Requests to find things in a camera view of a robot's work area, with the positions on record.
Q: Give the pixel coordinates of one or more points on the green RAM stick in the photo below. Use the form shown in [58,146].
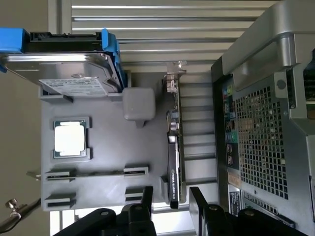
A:
[98,173]

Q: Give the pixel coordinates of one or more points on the grey plastic parts rack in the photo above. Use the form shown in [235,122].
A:
[110,147]

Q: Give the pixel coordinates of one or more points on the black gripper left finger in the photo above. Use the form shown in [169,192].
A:
[146,221]

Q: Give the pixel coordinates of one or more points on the metal clamp with knob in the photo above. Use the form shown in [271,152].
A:
[17,211]

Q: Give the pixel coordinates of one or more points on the silver open PC case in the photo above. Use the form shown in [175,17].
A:
[270,147]

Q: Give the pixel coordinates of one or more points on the CPU chip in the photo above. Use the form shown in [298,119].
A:
[70,140]

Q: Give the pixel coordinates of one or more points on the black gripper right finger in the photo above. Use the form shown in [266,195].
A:
[199,221]

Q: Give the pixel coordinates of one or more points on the small metal tab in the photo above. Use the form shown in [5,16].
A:
[34,175]

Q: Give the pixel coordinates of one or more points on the hard disk with blue caddy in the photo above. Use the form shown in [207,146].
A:
[61,68]

